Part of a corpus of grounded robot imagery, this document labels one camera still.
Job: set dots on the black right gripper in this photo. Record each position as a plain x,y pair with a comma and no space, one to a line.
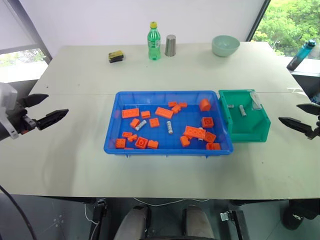
316,128

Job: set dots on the square orange building block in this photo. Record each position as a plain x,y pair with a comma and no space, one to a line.
210,137
207,122
141,142
120,143

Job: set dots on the long orange building block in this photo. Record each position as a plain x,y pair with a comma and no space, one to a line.
194,132
164,112
130,113

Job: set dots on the rounded orange building block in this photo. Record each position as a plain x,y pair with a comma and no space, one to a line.
205,105

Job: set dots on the black table leg frame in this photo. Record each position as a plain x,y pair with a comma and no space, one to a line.
235,225
100,217

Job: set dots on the grey rounded robot leg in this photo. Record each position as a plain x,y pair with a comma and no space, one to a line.
198,222
132,222

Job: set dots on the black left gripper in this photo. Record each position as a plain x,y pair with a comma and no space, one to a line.
21,117

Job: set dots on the blue water bottle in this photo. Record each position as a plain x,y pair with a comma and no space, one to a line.
300,55

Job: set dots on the pale green bowl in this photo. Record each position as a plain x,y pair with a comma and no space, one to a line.
225,46

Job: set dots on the blue plastic tray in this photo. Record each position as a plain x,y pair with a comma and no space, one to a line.
112,140

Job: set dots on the small orange building block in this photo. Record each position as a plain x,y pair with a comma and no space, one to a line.
185,141
183,105
217,146
152,144
133,138
209,146
154,122
176,109
126,134
172,103
135,123
145,114

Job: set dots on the black table foot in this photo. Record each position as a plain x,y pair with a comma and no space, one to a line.
293,215

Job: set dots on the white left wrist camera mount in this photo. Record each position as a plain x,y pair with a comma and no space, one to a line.
7,97

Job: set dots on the green plastic bin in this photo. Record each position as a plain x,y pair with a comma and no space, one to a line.
250,130

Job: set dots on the yellow and black sponge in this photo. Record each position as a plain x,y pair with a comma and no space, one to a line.
116,56

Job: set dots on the steel metal cup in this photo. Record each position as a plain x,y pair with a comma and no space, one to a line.
170,45

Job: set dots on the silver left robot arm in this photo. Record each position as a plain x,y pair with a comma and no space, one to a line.
3,130

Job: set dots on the green plastic soda bottle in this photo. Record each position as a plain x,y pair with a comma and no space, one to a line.
154,42

